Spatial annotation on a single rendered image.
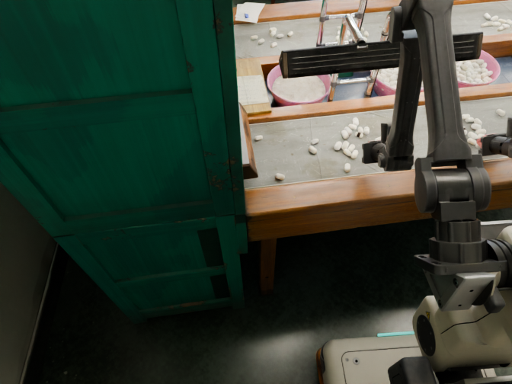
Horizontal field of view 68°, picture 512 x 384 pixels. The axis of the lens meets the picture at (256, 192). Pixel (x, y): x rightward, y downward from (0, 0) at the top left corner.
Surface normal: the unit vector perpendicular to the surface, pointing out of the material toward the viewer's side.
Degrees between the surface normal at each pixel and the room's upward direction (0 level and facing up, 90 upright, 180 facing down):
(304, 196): 0
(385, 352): 0
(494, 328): 90
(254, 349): 0
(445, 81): 28
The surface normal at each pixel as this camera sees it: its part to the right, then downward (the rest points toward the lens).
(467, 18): -0.01, -0.58
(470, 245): -0.07, 0.04
